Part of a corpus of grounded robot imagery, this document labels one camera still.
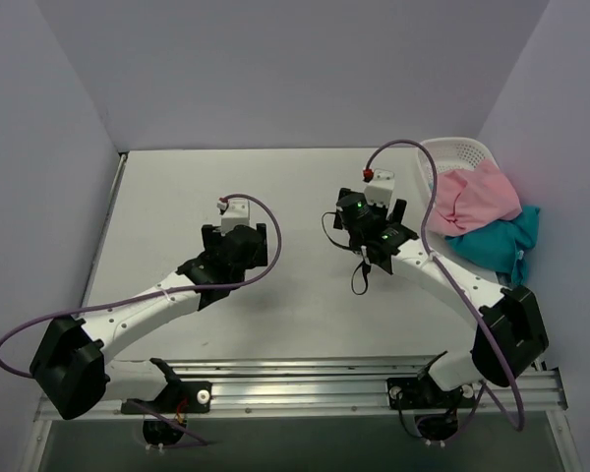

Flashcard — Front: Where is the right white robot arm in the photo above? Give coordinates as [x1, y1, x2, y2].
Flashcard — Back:
[333, 188, 549, 406]

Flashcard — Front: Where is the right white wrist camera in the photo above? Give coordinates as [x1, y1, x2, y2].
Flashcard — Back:
[363, 168, 395, 208]

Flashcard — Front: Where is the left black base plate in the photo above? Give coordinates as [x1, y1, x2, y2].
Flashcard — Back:
[134, 381, 212, 414]

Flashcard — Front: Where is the aluminium mounting rail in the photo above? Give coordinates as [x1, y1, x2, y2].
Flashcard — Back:
[76, 356, 567, 420]

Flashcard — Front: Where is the white plastic basket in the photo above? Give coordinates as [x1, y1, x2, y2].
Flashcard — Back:
[416, 138, 498, 205]

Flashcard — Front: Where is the pink t shirt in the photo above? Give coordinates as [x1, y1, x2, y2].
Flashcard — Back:
[427, 160, 522, 237]

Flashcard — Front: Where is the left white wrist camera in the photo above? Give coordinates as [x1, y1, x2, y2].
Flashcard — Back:
[217, 198, 250, 235]

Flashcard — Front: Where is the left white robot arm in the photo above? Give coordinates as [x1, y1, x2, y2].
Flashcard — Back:
[29, 223, 268, 420]

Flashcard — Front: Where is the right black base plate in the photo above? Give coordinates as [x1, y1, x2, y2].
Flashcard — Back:
[385, 377, 475, 411]

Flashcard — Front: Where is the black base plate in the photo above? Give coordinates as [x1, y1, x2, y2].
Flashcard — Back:
[134, 381, 212, 414]
[385, 377, 475, 411]

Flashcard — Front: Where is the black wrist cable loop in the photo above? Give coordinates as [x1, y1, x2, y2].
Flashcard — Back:
[321, 209, 375, 297]

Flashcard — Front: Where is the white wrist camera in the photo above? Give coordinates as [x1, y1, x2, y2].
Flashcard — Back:
[363, 168, 395, 208]
[217, 198, 250, 235]

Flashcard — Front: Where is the teal t shirt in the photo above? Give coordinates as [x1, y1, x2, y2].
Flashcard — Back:
[444, 206, 541, 286]

